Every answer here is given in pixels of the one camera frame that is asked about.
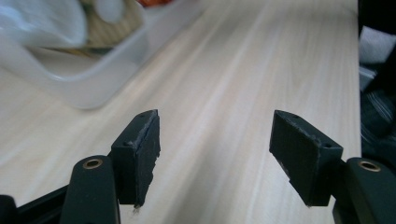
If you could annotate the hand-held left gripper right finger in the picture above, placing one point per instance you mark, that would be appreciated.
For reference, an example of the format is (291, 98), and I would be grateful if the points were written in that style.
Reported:
(306, 158)

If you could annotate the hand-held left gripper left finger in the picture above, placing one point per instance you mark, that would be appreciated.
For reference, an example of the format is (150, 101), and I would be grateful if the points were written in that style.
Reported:
(140, 155)

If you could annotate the clear plastic container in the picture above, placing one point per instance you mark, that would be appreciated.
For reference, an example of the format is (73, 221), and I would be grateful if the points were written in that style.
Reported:
(93, 84)

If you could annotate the orange and white snack packet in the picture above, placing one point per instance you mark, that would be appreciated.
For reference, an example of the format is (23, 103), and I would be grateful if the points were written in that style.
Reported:
(109, 28)

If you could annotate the red snack packet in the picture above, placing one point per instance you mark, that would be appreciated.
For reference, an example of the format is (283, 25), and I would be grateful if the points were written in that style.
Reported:
(154, 2)

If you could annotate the dark cloth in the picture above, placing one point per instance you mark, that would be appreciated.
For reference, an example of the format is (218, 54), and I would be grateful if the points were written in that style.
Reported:
(378, 124)

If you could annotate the white cloth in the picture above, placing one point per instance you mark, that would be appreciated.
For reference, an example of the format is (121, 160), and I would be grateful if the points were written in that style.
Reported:
(378, 45)

